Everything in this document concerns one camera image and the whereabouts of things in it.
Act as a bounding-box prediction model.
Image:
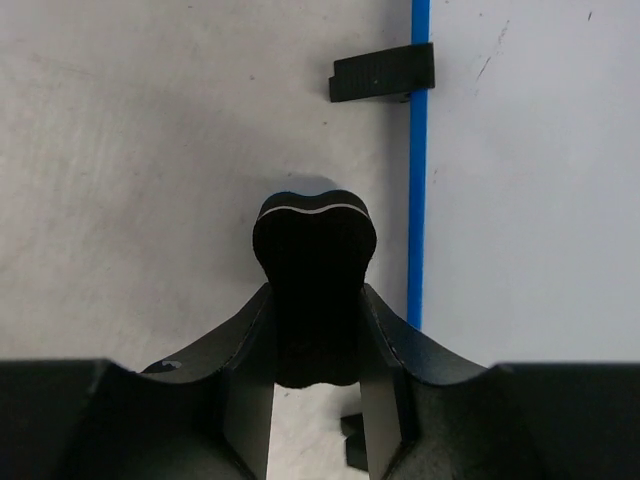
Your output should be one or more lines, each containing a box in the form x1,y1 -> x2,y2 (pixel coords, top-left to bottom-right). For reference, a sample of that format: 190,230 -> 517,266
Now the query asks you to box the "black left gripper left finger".
1,286 -> 275,479

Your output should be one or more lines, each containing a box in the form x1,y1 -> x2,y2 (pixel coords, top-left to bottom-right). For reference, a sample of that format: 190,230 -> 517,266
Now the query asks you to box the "blue-framed whiteboard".
422,0 -> 639,365

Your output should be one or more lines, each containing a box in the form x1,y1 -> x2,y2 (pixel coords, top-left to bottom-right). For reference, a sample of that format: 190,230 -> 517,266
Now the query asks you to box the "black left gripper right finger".
358,287 -> 639,479

